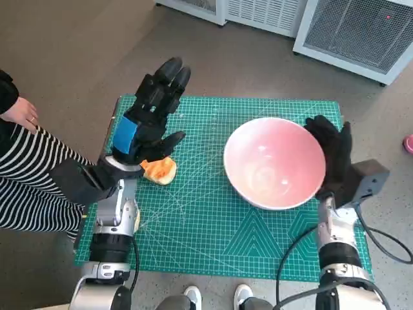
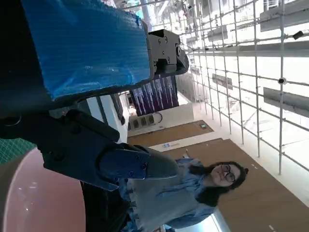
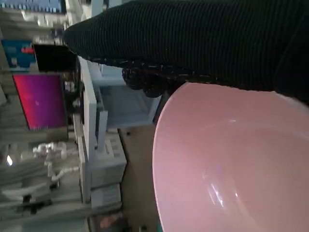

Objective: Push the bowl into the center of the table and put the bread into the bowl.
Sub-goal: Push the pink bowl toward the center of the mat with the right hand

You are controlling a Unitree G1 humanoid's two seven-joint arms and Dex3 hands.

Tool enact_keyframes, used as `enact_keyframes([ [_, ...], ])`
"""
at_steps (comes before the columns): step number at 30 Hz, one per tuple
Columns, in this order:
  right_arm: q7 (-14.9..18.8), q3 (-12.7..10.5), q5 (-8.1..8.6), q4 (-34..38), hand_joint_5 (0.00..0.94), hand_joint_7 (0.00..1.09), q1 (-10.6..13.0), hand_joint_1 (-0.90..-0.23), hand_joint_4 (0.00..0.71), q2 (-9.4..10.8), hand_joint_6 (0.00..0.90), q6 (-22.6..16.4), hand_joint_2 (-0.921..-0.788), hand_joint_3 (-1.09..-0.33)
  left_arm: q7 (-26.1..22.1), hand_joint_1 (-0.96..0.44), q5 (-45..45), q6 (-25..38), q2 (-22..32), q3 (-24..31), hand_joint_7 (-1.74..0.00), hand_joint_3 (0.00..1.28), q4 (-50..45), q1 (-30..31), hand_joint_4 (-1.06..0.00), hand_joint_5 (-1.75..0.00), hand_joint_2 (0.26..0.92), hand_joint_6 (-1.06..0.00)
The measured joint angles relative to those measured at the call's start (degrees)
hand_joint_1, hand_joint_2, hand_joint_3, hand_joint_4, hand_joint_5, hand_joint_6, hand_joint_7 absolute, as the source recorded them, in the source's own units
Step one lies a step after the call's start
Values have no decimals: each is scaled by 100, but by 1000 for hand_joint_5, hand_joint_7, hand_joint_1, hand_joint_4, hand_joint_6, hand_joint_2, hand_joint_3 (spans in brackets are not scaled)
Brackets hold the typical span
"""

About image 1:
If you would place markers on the white cabinet with mesh panel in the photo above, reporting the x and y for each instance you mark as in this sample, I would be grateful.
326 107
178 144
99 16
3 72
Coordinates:
355 32

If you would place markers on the person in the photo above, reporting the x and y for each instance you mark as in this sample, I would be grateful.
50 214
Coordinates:
32 193

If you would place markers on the person's hand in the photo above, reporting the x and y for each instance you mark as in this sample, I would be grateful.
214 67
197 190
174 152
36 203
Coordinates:
19 111

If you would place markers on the oblong orange striped toy bread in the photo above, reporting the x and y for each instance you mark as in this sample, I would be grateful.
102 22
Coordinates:
163 172

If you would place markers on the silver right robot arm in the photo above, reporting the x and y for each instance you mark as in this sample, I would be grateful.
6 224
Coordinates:
335 226

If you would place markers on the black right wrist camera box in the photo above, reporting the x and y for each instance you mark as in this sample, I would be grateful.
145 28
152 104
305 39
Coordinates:
371 181

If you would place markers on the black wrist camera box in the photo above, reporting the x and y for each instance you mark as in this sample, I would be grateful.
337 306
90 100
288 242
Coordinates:
74 181
371 181

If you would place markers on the white cabinet with louvre grille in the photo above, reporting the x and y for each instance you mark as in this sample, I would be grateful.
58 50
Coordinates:
264 13

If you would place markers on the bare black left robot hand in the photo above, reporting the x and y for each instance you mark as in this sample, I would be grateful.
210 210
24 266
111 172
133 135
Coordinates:
145 126

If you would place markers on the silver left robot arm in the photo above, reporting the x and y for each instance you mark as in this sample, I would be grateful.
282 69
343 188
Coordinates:
114 206

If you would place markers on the round tan toy bread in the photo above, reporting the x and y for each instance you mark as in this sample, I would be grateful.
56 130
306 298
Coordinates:
137 221

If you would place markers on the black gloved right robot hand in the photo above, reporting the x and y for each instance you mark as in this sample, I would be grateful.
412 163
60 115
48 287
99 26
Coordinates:
337 158

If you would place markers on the pink object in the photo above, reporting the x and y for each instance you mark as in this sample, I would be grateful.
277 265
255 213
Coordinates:
408 143

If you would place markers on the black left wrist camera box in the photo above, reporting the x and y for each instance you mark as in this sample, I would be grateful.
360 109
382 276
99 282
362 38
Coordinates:
74 181

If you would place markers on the narrow white cabinet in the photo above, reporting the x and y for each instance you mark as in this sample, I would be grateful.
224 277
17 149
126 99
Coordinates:
193 8

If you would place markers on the green cutting mat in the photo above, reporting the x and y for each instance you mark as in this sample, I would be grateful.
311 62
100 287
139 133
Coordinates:
200 210

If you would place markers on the pink bowl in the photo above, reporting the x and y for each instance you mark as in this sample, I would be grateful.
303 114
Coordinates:
274 161

